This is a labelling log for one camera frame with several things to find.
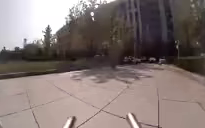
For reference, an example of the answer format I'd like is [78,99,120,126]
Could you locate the tree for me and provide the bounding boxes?
[99,6,132,68]

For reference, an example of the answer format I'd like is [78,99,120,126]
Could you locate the pole with sign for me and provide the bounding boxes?
[174,39,182,61]

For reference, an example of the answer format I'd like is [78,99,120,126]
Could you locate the grey slab pavement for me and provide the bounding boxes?
[0,63,205,128]

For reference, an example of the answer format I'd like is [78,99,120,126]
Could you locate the row of trees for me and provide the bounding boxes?
[0,24,58,62]

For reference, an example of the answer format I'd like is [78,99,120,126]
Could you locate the low hedge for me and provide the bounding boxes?
[169,52,205,80]

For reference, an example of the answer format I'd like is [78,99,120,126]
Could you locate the row of parked cars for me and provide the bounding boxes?
[122,55,168,65]

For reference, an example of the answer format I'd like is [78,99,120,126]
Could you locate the grass strip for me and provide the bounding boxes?
[0,59,91,75]

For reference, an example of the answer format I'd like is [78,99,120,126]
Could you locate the low concrete kerb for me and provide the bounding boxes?
[0,67,91,82]

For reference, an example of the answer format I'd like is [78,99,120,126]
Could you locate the group of tall trees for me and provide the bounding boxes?
[171,0,205,58]

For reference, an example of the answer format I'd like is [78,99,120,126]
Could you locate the robot's own part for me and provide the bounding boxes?
[125,112,142,128]
[62,115,77,128]

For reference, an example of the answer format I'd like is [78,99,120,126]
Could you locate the tall dark glass building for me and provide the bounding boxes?
[54,0,178,63]

